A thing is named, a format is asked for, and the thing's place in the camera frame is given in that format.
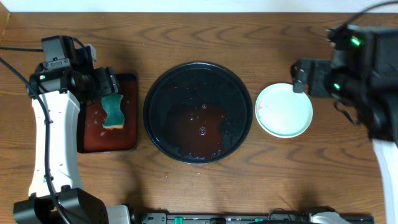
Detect light blue plate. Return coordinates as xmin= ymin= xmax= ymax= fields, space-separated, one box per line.
xmin=254 ymin=83 xmax=313 ymax=138

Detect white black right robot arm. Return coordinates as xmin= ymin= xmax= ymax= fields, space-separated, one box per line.
xmin=290 ymin=25 xmax=397 ymax=223

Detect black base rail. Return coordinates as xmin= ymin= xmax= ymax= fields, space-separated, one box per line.
xmin=131 ymin=207 xmax=375 ymax=224

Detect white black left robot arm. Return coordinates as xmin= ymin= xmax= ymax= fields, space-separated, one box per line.
xmin=13 ymin=36 xmax=131 ymax=223

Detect black rectangular tray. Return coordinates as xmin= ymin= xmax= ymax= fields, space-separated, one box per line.
xmin=77 ymin=73 xmax=138 ymax=153

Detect black round tray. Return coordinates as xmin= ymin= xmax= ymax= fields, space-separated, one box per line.
xmin=143 ymin=62 xmax=253 ymax=164

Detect green orange sponge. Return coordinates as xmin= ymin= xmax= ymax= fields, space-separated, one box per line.
xmin=101 ymin=94 xmax=125 ymax=129

